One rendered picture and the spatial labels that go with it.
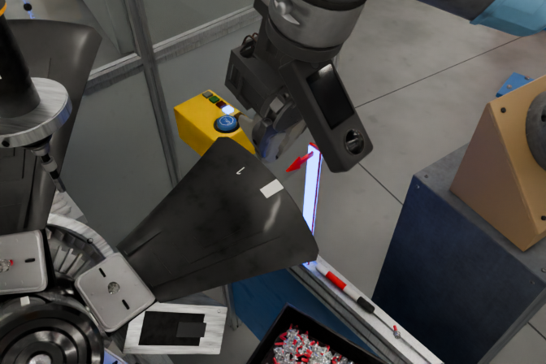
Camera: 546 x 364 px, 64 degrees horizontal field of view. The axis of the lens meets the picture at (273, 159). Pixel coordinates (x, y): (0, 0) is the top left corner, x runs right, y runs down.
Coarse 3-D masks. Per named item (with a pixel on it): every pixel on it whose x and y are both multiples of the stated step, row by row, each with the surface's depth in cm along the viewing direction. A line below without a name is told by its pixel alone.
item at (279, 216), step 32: (224, 160) 64; (256, 160) 64; (192, 192) 60; (224, 192) 61; (256, 192) 61; (160, 224) 57; (192, 224) 57; (224, 224) 57; (256, 224) 58; (288, 224) 60; (128, 256) 54; (160, 256) 54; (192, 256) 54; (224, 256) 55; (256, 256) 56; (288, 256) 58; (160, 288) 51; (192, 288) 52
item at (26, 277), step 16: (0, 240) 47; (16, 240) 46; (32, 240) 45; (0, 256) 47; (16, 256) 46; (32, 256) 45; (16, 272) 46; (32, 272) 45; (0, 288) 47; (16, 288) 46; (32, 288) 45
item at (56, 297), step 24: (48, 288) 48; (72, 288) 53; (0, 312) 42; (24, 312) 41; (48, 312) 42; (72, 312) 43; (0, 336) 40; (24, 336) 41; (48, 336) 42; (72, 336) 44; (96, 336) 44; (0, 360) 40; (24, 360) 42; (72, 360) 43; (96, 360) 44
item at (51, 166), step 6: (42, 156) 36; (48, 156) 36; (42, 162) 36; (48, 162) 36; (54, 162) 37; (48, 168) 36; (54, 168) 37; (54, 174) 37; (54, 180) 38; (60, 180) 38; (60, 186) 38; (60, 192) 39
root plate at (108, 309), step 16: (112, 256) 55; (96, 272) 53; (112, 272) 53; (128, 272) 53; (80, 288) 52; (96, 288) 52; (128, 288) 52; (144, 288) 52; (96, 304) 50; (112, 304) 50; (128, 304) 50; (144, 304) 50; (112, 320) 49; (128, 320) 49
